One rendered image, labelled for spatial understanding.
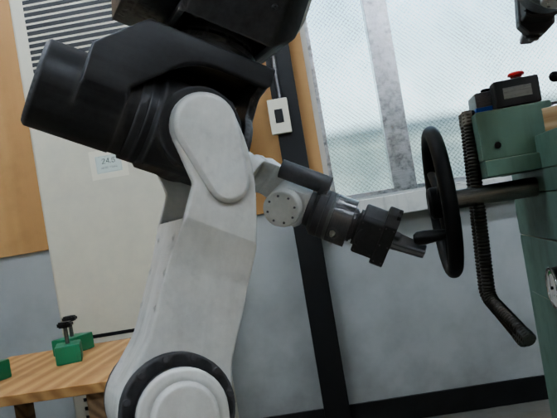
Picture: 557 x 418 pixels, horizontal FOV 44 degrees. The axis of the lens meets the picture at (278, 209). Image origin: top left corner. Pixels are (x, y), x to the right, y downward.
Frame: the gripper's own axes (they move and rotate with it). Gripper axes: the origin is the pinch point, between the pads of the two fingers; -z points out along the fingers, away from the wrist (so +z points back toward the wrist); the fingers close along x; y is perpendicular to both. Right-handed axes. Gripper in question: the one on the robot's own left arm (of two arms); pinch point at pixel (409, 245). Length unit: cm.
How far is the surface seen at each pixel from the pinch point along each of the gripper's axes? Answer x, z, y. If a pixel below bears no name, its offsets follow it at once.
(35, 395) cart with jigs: -67, 65, -17
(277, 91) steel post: -50, 56, 122
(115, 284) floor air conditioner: -102, 81, 52
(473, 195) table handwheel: 6.3, -8.2, 13.1
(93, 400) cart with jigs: -66, 53, -13
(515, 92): 23.9, -8.2, 22.4
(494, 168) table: 13.5, -9.3, 12.4
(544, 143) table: 21.0, -14.9, 13.1
